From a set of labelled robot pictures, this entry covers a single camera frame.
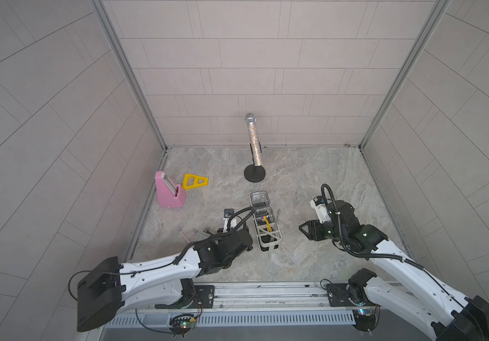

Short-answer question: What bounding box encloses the controller board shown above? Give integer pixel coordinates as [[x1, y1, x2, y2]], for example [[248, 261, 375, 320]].
[[352, 305, 380, 335], [168, 313, 197, 337]]

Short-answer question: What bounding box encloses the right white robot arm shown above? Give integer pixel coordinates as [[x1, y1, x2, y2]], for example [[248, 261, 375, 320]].
[[299, 196, 489, 340]]

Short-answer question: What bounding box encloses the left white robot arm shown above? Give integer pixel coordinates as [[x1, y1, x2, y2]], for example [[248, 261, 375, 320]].
[[77, 230, 253, 332]]

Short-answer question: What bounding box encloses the beige toothbrush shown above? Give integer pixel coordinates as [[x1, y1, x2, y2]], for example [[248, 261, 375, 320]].
[[274, 208, 281, 232]]

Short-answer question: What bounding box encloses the yellow toothbrush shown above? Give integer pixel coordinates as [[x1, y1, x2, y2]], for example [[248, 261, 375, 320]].
[[259, 216, 276, 243]]

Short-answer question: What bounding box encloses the right controller board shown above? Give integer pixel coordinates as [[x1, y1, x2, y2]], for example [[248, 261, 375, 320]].
[[352, 305, 380, 335]]

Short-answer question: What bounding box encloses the light blue toothbrush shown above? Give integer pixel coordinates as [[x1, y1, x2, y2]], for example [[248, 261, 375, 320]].
[[193, 229, 210, 238]]

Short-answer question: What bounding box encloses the pink toothbrush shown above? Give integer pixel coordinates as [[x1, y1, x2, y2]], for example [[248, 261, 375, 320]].
[[178, 229, 192, 243]]

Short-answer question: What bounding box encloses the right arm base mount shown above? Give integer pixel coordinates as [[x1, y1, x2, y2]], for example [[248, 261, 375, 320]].
[[321, 281, 375, 309]]

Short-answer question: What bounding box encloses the black toothbrush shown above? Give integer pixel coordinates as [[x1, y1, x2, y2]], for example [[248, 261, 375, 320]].
[[203, 227, 217, 235]]

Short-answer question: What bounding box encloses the yellow triangular block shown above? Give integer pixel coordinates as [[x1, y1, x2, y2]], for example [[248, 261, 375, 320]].
[[182, 173, 209, 190]]

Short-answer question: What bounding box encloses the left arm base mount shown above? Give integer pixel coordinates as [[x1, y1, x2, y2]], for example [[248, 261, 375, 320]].
[[154, 285, 215, 310]]

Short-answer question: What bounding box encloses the rhinestone silver microphone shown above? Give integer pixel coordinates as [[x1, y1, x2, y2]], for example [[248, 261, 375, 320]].
[[245, 113, 263, 167]]

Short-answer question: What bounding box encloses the left controller board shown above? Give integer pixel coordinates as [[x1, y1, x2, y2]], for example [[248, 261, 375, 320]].
[[168, 313, 197, 337]]

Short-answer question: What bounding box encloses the black microphone stand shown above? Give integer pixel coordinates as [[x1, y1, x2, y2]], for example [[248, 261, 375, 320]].
[[244, 144, 266, 183]]

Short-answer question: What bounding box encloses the pink metronome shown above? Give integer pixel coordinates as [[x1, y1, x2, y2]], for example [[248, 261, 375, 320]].
[[155, 171, 187, 208]]

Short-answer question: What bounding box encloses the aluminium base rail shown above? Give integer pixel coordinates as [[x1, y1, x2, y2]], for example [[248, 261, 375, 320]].
[[86, 278, 450, 331]]

